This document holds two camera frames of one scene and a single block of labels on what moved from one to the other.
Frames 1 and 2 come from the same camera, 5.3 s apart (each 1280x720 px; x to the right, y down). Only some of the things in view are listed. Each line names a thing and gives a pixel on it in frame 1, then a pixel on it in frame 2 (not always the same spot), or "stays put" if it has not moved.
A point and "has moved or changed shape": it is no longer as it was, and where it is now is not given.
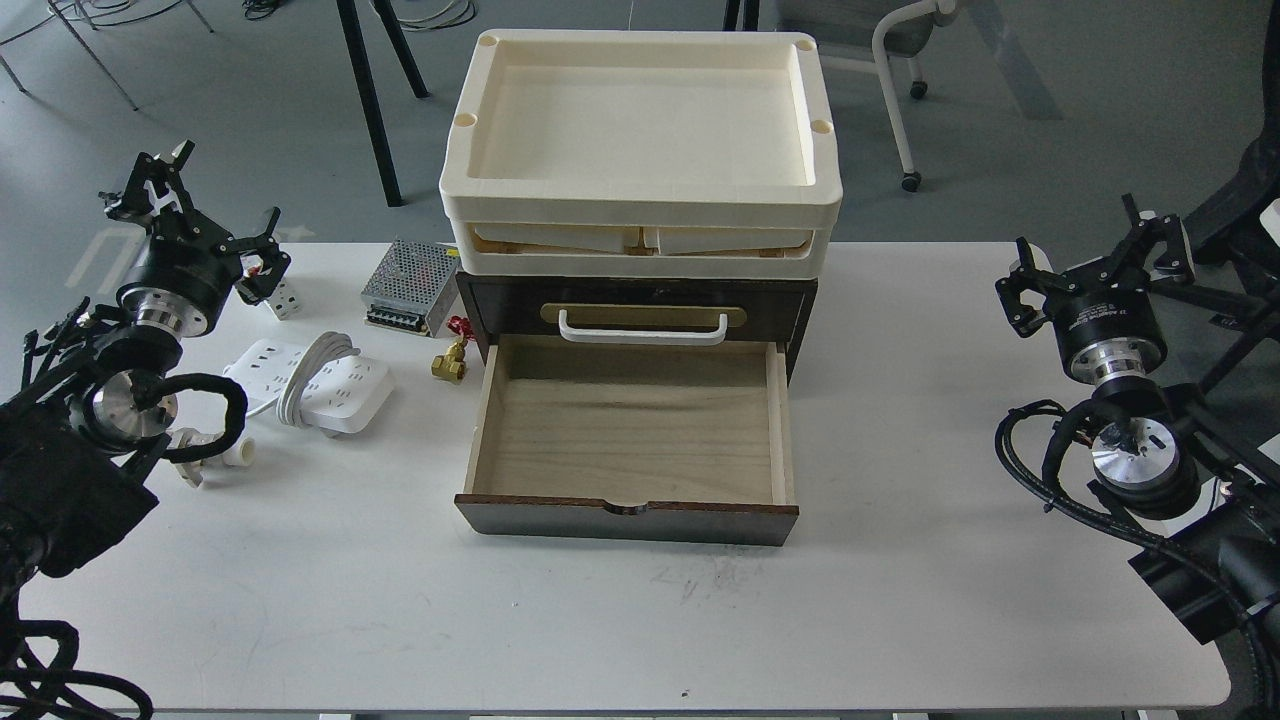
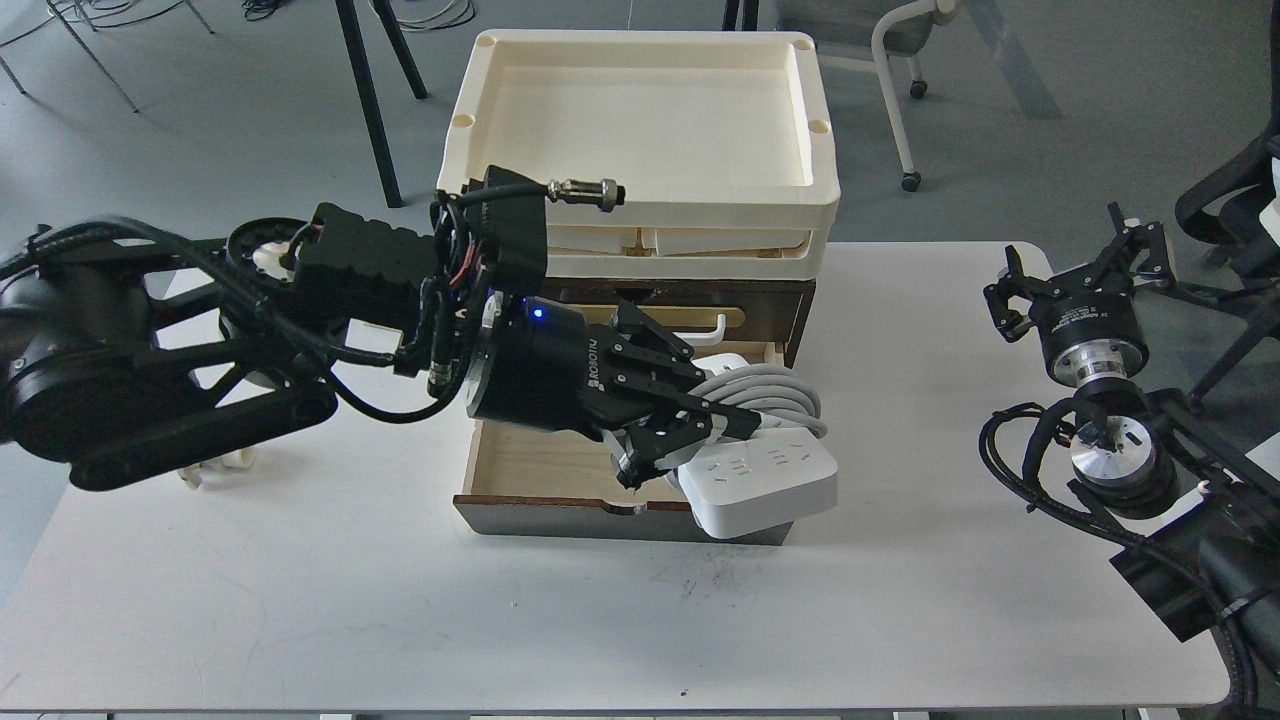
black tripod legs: [351, 28] stays put
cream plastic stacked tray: [640, 154] stays put
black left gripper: [189, 278] -> [544, 363]
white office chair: [904, 33] stays put
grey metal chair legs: [94, 27] stays put
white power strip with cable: [332, 386] has moved or changed shape
